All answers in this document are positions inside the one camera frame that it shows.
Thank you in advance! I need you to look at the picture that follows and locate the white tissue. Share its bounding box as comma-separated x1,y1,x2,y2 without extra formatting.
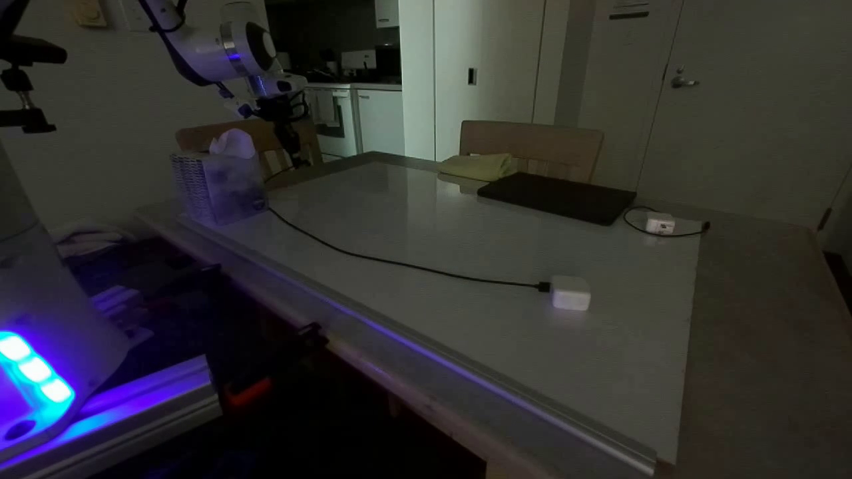
209,128,258,160

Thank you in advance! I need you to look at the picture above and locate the white wall plate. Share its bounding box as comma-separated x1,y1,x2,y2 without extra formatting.
118,0,158,33

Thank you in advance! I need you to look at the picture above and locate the camera on mount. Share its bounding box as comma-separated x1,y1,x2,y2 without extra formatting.
0,0,68,134

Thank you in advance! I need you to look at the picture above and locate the hanging towel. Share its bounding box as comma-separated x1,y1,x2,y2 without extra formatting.
312,89,338,128

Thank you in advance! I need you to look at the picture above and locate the white kitchen cabinet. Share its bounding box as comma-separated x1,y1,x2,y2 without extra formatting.
305,82,405,161

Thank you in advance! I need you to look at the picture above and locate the white table sheet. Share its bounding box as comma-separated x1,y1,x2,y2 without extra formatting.
174,158,704,476

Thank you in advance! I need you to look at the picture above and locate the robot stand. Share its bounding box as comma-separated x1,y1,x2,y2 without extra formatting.
0,355,222,479

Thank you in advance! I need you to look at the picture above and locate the white power adapter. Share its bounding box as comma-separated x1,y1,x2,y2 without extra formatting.
550,275,592,312

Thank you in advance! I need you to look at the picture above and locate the orange clamp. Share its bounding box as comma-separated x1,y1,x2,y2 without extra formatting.
222,377,274,409

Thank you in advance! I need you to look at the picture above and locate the short black cable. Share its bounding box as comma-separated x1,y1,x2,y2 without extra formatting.
623,206,712,238

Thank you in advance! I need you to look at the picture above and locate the long black cable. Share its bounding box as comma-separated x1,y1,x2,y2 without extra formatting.
264,165,552,292

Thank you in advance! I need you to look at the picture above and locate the wooden chair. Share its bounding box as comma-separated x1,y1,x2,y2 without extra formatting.
459,120,606,184
174,118,324,179

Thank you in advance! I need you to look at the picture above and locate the yellow cloth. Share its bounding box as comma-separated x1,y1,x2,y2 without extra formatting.
437,153,517,183

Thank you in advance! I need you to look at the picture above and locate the patterned tissue box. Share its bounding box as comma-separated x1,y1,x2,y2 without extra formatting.
170,150,270,226

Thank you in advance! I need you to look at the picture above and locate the black laptop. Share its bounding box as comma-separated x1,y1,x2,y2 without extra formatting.
477,172,638,227

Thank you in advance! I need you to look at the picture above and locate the white door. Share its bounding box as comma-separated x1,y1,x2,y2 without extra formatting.
638,0,852,228

